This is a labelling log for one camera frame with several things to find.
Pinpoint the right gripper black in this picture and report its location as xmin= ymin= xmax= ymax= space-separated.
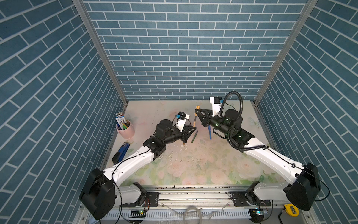
xmin=195 ymin=109 xmax=231 ymax=139

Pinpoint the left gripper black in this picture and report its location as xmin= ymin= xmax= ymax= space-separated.
xmin=162 ymin=125 xmax=196 ymax=146

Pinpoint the light green pen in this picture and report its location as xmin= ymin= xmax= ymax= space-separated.
xmin=191 ymin=130 xmax=198 ymax=143

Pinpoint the blue pen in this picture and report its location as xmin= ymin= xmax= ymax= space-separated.
xmin=208 ymin=126 xmax=212 ymax=140

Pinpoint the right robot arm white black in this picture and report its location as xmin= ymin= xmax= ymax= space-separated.
xmin=195 ymin=109 xmax=321 ymax=211

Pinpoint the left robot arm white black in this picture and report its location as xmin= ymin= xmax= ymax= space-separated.
xmin=79 ymin=119 xmax=196 ymax=220

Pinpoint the pink pen holder cup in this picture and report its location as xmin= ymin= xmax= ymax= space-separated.
xmin=116 ymin=121 xmax=135 ymax=139

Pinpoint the box in pen cup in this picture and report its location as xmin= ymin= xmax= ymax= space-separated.
xmin=116 ymin=112 xmax=128 ymax=130

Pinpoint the blue stapler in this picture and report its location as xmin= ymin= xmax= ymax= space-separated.
xmin=112 ymin=142 xmax=130 ymax=165

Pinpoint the yellow tape measure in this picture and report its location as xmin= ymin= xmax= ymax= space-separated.
xmin=284 ymin=204 xmax=299 ymax=217

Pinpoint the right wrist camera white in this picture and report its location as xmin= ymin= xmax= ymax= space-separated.
xmin=210 ymin=97 xmax=223 ymax=117

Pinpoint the aluminium rail frame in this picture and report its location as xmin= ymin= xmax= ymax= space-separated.
xmin=74 ymin=186 xmax=318 ymax=224

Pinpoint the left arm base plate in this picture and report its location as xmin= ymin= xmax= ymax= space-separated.
xmin=121 ymin=192 xmax=159 ymax=208

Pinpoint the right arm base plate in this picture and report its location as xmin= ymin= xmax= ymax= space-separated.
xmin=228 ymin=191 xmax=272 ymax=207

